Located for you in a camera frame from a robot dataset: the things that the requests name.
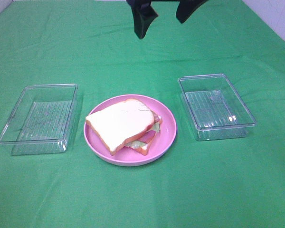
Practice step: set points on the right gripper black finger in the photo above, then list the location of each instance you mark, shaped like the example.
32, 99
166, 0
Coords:
143, 16
186, 8

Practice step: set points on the bacon strip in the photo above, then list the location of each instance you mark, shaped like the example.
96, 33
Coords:
157, 118
147, 137

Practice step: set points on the white bread slice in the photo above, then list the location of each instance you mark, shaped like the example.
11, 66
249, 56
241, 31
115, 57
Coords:
144, 150
121, 123

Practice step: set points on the green lettuce leaf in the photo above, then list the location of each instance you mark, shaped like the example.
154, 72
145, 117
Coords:
137, 144

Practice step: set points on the right clear plastic tray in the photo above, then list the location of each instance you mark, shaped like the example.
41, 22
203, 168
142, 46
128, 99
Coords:
214, 108

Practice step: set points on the clear plastic tray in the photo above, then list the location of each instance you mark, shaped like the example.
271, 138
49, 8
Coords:
42, 120
214, 108

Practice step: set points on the pink round plate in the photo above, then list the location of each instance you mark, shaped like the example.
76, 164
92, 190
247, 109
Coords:
129, 157

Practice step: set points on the left clear plastic tray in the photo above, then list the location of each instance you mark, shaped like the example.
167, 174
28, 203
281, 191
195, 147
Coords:
42, 120

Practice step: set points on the green tablecloth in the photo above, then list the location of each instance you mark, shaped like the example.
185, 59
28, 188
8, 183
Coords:
235, 183

